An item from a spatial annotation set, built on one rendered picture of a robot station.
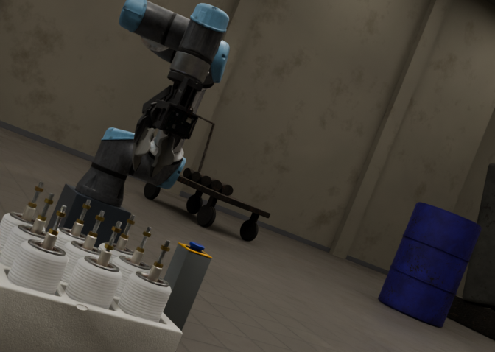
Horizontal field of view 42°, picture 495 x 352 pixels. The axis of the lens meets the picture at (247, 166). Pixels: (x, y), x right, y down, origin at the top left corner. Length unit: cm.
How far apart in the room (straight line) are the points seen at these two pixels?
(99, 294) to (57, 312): 9
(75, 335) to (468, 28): 1181
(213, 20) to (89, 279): 57
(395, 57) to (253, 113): 288
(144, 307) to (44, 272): 22
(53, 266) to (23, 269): 5
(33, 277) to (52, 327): 10
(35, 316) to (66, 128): 805
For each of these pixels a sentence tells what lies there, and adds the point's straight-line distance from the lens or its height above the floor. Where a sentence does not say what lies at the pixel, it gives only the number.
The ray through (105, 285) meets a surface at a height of 22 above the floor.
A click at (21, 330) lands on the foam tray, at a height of 11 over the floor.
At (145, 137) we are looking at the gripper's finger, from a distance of 133.
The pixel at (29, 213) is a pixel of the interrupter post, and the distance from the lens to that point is 154.
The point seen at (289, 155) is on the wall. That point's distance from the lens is 1060.
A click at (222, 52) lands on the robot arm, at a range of 179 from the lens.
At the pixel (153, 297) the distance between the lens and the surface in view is 138.
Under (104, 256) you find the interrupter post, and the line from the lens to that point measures 135.
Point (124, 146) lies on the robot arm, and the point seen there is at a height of 48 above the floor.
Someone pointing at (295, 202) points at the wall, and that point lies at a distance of 1081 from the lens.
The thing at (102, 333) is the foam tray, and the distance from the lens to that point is 133.
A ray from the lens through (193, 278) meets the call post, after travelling 163.
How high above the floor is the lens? 51
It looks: 2 degrees up
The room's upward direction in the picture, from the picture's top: 22 degrees clockwise
